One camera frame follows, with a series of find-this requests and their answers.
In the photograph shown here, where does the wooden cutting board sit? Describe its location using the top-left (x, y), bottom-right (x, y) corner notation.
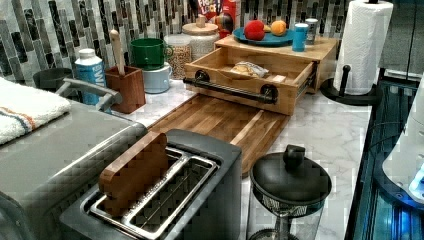
top-left (148, 94), bottom-right (290, 176)

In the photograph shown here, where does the dark grey bowl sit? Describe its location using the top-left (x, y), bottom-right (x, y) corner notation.
top-left (33, 68), bottom-right (73, 92)

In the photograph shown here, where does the wooden drawer with black handle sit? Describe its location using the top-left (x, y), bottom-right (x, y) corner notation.
top-left (183, 47), bottom-right (317, 115)

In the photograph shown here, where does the wooden drawer cabinet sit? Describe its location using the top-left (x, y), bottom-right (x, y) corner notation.
top-left (215, 35), bottom-right (338, 93)

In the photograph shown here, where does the grey can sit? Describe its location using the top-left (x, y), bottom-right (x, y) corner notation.
top-left (305, 18), bottom-right (318, 45)

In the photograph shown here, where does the wooden utensil holder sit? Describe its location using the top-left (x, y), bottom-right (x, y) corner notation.
top-left (105, 66), bottom-right (146, 114)

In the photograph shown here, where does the grey slot toaster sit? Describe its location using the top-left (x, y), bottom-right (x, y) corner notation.
top-left (60, 129), bottom-right (242, 240)

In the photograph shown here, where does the teal plate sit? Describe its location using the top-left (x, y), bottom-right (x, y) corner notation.
top-left (233, 27), bottom-right (294, 47)

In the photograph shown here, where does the white striped towel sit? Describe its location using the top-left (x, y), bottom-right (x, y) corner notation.
top-left (0, 78), bottom-right (71, 144)

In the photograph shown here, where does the wooden toast slice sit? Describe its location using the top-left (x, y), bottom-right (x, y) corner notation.
top-left (98, 132), bottom-right (169, 217)

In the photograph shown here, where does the paper towel roll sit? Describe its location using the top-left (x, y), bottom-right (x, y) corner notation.
top-left (333, 0), bottom-right (393, 95)

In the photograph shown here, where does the wooden utensil handle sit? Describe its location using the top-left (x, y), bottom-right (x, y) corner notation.
top-left (109, 29), bottom-right (125, 76)

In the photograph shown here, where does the silver toaster oven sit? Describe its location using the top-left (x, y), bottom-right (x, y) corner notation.
top-left (1, 79), bottom-right (147, 240)

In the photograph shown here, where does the french press with black lid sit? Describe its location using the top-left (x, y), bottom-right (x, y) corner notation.
top-left (246, 145), bottom-right (332, 240)

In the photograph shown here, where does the black paper towel holder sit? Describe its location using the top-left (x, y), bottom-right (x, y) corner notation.
top-left (320, 65), bottom-right (383, 106)

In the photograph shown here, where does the blue cup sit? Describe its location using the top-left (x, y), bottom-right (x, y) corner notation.
top-left (292, 23), bottom-right (309, 52)

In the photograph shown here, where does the snack packet in drawer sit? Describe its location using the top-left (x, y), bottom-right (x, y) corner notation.
top-left (231, 61), bottom-right (268, 77)

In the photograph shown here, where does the orange fruit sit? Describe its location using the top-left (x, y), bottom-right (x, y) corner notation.
top-left (270, 20), bottom-right (287, 36)

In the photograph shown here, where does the white jar with wooden lid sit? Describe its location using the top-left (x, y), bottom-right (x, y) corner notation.
top-left (182, 15), bottom-right (219, 60)

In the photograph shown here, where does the red apple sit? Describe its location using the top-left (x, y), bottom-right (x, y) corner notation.
top-left (244, 20), bottom-right (265, 41)

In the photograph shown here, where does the red cereal box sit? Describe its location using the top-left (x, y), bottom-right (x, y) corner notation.
top-left (197, 0), bottom-right (240, 30)

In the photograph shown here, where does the blue and white carton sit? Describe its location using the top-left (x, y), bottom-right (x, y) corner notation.
top-left (75, 48), bottom-right (106, 87)

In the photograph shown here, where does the light blue mug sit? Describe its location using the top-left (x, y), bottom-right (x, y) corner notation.
top-left (142, 62), bottom-right (173, 94)

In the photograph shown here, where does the glass jar of cereal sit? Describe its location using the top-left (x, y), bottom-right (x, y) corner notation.
top-left (164, 34), bottom-right (192, 80)

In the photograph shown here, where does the green mug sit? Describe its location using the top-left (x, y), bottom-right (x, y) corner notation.
top-left (130, 38), bottom-right (174, 71)

